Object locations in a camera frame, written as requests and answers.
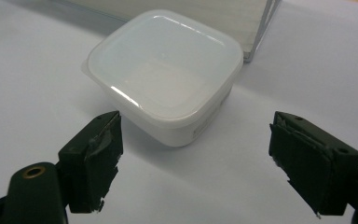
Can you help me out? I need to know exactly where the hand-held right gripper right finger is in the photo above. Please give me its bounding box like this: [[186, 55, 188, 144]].
[[268, 111, 358, 218]]

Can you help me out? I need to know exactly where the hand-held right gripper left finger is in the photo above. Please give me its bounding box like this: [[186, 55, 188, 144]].
[[58, 110, 124, 214]]

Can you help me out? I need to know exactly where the white plastic container with lid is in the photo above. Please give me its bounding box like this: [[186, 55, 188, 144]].
[[81, 8, 244, 147]]

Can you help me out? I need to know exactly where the white wire basket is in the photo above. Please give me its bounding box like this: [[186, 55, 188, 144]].
[[54, 0, 283, 63]]

